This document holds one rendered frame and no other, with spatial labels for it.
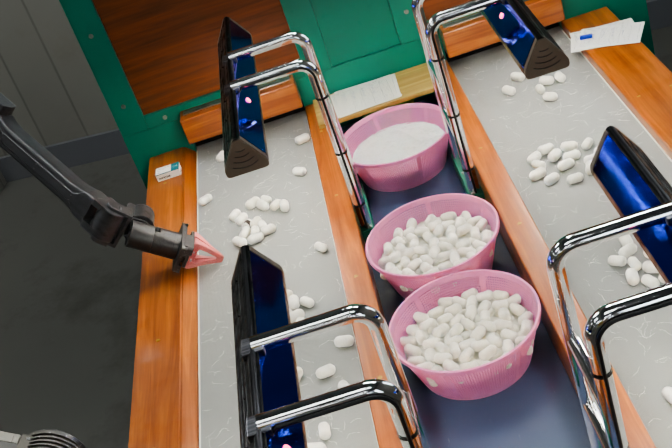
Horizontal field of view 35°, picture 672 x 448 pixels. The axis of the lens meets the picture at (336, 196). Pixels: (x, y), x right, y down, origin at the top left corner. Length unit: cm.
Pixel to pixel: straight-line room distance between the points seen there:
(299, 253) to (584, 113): 70
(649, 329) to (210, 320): 84
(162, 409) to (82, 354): 168
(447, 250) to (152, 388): 61
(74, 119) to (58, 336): 129
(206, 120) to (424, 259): 83
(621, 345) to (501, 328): 21
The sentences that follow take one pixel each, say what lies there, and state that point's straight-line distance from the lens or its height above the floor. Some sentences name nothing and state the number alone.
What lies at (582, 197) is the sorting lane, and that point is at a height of 74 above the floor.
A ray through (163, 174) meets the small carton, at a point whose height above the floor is 78.
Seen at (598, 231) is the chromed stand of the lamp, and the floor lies 112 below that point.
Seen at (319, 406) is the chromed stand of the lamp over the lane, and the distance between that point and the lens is 125.
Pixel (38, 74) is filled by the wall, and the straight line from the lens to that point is 469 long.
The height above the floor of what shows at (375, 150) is 73.
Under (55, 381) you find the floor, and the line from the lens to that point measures 356.
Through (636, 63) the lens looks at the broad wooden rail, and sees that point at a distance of 250.
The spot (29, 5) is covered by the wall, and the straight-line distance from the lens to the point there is 456.
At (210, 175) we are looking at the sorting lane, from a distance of 263.
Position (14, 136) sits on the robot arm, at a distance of 234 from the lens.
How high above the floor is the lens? 192
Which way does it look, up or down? 30 degrees down
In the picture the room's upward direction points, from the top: 20 degrees counter-clockwise
